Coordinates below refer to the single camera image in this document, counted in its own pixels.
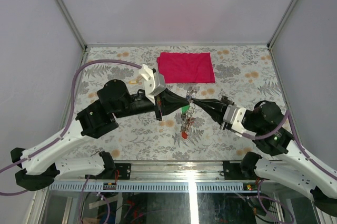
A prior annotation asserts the grey disc with key rings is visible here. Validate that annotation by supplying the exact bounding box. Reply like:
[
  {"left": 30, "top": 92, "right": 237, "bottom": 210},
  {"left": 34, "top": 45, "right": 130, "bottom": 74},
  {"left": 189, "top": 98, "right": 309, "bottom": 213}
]
[{"left": 181, "top": 87, "right": 197, "bottom": 136}]

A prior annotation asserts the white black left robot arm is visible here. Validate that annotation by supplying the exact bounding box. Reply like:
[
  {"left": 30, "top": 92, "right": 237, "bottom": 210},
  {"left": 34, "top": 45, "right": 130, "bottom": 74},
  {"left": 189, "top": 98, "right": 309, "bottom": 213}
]
[{"left": 11, "top": 80, "right": 188, "bottom": 191}]

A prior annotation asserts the red folded cloth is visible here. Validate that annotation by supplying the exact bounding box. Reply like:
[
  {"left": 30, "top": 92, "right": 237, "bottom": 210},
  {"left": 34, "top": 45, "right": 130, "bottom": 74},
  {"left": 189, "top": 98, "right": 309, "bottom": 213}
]
[{"left": 156, "top": 52, "right": 215, "bottom": 83}]

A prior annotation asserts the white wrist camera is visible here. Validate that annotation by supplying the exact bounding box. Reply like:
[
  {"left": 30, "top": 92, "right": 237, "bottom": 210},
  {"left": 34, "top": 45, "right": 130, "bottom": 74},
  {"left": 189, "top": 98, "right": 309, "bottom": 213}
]
[
  {"left": 222, "top": 105, "right": 247, "bottom": 137},
  {"left": 138, "top": 64, "right": 166, "bottom": 104}
]

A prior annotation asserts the white slotted cable duct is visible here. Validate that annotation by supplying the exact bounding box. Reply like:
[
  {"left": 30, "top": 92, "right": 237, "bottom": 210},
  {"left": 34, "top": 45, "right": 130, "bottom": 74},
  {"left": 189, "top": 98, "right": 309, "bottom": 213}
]
[{"left": 49, "top": 181, "right": 257, "bottom": 193}]

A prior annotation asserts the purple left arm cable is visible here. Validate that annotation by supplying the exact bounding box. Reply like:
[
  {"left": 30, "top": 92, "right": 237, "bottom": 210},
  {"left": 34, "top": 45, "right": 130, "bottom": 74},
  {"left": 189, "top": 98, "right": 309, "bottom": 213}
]
[{"left": 0, "top": 59, "right": 144, "bottom": 196}]

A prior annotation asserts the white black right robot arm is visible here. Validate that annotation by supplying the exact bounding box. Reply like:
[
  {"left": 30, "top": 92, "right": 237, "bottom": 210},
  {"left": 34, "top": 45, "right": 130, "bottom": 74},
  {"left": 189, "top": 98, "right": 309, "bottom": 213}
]
[{"left": 193, "top": 96, "right": 336, "bottom": 217}]

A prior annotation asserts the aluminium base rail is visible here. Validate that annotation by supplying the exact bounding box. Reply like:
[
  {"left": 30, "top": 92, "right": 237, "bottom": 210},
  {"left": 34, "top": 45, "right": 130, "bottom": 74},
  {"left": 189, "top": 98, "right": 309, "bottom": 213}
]
[{"left": 42, "top": 155, "right": 256, "bottom": 182}]

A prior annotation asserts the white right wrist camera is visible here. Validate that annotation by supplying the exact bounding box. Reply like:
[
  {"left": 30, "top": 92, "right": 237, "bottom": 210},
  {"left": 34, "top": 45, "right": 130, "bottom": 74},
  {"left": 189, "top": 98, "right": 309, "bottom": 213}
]
[{"left": 222, "top": 105, "right": 247, "bottom": 137}]

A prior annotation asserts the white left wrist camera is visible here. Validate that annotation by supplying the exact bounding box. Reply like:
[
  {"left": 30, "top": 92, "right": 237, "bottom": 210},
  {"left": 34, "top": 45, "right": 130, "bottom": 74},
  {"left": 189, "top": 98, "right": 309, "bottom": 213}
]
[{"left": 138, "top": 64, "right": 166, "bottom": 104}]

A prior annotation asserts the red tag key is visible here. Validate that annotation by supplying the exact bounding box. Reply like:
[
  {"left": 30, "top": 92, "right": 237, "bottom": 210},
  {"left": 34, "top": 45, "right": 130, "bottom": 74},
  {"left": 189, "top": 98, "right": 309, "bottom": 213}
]
[{"left": 182, "top": 132, "right": 188, "bottom": 139}]

